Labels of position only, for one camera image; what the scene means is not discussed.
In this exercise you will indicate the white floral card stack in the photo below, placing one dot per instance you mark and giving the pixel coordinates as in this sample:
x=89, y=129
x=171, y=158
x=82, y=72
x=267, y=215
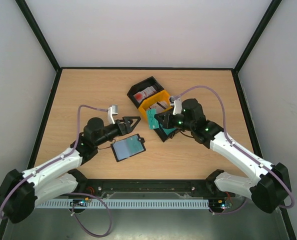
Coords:
x=160, y=106

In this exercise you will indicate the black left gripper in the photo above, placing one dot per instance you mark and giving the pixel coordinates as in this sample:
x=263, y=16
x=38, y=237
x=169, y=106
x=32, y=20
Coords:
x=127, y=130

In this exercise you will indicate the black leather card holder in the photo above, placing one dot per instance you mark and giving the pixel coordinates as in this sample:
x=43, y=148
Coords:
x=120, y=149

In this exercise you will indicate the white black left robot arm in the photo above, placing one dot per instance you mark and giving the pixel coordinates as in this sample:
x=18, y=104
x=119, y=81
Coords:
x=22, y=192

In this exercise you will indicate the black aluminium frame rail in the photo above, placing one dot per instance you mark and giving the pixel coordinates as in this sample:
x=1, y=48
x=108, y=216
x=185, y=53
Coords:
x=205, y=188

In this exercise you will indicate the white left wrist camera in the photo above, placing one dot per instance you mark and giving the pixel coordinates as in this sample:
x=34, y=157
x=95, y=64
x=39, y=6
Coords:
x=111, y=112

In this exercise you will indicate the black bin with red cards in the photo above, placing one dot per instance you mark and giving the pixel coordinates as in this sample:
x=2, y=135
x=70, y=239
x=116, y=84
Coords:
x=148, y=86

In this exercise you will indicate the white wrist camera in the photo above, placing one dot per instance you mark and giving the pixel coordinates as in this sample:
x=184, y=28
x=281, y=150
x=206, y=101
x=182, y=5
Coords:
x=111, y=112
x=176, y=103

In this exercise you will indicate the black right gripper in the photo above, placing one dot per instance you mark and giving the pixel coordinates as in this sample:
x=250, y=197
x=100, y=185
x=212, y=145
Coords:
x=167, y=120

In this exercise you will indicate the black bin with teal cards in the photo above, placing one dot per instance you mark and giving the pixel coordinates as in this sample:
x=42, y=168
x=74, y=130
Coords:
x=164, y=134

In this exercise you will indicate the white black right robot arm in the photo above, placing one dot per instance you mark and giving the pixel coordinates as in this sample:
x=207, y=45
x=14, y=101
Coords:
x=265, y=183

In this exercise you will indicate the white slotted cable duct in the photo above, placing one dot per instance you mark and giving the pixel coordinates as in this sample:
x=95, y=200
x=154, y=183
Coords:
x=187, y=204

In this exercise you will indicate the teal card stack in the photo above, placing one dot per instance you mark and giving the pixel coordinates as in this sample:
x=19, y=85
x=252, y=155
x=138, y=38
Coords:
x=168, y=131

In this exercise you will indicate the red white card stack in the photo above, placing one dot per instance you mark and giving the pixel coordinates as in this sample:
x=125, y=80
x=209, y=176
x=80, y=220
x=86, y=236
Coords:
x=141, y=95

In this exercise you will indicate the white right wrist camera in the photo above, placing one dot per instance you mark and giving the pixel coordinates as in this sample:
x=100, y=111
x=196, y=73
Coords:
x=176, y=103

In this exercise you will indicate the teal credit card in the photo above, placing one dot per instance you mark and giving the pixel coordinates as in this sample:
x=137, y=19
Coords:
x=152, y=121
x=134, y=145

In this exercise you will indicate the yellow plastic bin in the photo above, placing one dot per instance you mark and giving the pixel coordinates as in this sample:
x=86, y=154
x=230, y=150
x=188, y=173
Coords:
x=146, y=103

